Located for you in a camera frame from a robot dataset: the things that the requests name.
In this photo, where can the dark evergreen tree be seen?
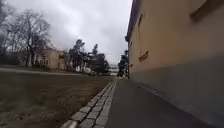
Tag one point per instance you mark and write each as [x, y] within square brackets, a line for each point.
[123, 65]

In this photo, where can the group of dark trees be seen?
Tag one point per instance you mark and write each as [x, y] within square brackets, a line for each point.
[88, 60]

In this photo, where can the dark grey asphalt path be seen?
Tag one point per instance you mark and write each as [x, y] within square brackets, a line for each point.
[133, 106]

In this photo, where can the grey cobblestone kerb strip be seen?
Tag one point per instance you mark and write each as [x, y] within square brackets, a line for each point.
[96, 111]

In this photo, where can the beige building behind trees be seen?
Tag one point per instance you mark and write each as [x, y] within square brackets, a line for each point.
[51, 58]

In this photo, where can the tan building with grey base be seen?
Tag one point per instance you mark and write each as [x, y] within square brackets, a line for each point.
[173, 50]

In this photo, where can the brownish grass field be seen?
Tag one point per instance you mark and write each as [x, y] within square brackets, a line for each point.
[40, 96]

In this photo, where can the pale path across grass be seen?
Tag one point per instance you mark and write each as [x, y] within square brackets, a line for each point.
[33, 71]

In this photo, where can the large bare tree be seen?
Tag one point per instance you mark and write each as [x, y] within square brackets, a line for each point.
[30, 36]

